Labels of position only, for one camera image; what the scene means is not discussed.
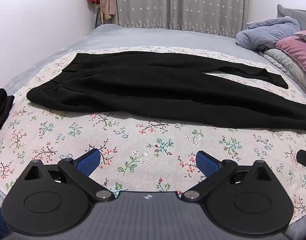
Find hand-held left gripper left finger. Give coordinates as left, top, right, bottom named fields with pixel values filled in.
left=22, top=148, right=116, bottom=204

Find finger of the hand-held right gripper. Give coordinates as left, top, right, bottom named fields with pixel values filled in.
left=296, top=149, right=306, bottom=170

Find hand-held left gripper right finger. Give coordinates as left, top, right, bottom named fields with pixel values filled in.
left=180, top=150, right=277, bottom=203

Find black pants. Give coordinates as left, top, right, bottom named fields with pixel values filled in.
left=26, top=51, right=306, bottom=133

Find floral bed sheet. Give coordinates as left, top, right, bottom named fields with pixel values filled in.
left=0, top=45, right=306, bottom=233

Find light grey quilt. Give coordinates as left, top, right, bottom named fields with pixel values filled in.
left=259, top=49, right=306, bottom=98

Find black folded garment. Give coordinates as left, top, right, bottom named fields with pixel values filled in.
left=0, top=88, right=15, bottom=143

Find pink pillow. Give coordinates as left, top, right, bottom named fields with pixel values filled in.
left=276, top=36, right=306, bottom=83

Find blue-grey quilt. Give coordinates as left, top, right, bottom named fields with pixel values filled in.
left=236, top=16, right=301, bottom=53

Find grey bed blanket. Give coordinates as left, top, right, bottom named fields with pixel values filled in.
left=3, top=24, right=269, bottom=95

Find grey pillow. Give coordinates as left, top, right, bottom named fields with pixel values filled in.
left=277, top=4, right=306, bottom=32

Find grey star-print curtain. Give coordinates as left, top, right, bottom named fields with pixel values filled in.
left=110, top=0, right=250, bottom=38

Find yellow and dark hanging strap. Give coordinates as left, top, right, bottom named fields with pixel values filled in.
left=95, top=4, right=105, bottom=28

